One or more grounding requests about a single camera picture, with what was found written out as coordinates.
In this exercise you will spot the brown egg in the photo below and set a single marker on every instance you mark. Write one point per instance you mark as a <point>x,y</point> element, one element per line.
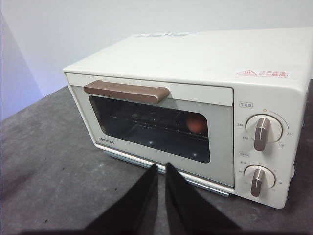
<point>195,124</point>

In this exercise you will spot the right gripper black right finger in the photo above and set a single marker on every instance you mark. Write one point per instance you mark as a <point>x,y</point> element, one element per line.
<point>190,208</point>

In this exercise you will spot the cream Toshiba toaster oven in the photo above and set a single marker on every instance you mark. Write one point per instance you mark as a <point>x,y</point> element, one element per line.
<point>195,54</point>

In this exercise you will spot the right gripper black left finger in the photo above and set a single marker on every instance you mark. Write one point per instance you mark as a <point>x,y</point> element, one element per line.
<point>137,208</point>

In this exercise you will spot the oven timer knob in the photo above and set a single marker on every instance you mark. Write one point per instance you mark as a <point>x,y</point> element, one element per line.
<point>259,181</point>

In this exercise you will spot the oven temperature knob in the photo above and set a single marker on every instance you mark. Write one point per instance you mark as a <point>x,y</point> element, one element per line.
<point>262,133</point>

